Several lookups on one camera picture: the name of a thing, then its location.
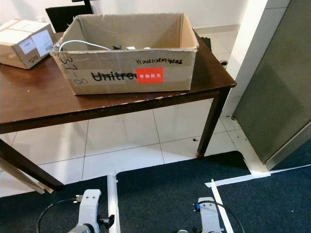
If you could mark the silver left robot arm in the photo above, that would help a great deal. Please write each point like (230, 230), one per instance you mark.
(81, 229)

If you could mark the dark wooden table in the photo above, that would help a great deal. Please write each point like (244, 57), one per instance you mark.
(43, 92)

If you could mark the small taped cardboard box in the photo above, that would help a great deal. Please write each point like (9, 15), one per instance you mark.
(24, 43)

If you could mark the black board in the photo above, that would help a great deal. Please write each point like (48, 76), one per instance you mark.
(60, 19)

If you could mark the large open cardboard box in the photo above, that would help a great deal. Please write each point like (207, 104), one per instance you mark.
(121, 65)

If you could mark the angled white floor tape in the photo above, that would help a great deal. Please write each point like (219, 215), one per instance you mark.
(238, 180)

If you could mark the grey partition panel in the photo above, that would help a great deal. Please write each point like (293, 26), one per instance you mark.
(277, 82)

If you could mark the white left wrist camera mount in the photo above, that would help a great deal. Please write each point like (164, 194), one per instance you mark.
(91, 206)

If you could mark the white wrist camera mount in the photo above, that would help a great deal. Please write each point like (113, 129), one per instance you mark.
(210, 214)
(91, 206)

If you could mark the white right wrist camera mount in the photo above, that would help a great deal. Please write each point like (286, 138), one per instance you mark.
(210, 214)

